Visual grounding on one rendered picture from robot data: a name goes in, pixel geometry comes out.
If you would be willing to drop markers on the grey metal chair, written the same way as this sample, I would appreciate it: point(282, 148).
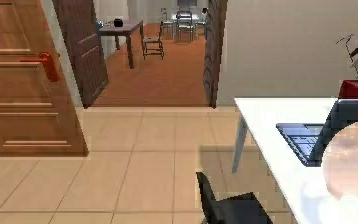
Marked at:
point(184, 23)
point(166, 22)

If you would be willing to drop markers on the light brown panelled door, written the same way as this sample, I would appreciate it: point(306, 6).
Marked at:
point(20, 106)

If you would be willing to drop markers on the red plant pot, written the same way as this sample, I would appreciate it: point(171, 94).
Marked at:
point(353, 90)

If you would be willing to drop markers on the dark brown table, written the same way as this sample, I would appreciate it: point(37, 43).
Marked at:
point(127, 27)

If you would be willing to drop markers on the black pot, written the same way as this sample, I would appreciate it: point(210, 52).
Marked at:
point(118, 22)

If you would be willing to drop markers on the small blue glass object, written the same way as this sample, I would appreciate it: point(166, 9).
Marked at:
point(99, 23)

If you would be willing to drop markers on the dark brown panelled door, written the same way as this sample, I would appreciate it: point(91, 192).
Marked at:
point(83, 53)

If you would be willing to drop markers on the dark blue laptop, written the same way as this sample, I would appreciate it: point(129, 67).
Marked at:
point(320, 136)

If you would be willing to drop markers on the white table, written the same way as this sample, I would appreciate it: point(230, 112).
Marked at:
point(287, 146)

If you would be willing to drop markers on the pale dining table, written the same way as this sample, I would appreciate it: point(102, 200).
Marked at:
point(187, 16)

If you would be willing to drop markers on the pale pink round ball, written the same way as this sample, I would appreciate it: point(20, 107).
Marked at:
point(348, 160)

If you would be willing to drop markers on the black chair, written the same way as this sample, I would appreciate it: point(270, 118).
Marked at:
point(230, 206)

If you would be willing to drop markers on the dark wooden chair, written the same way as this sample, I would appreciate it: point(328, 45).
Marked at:
point(152, 43)

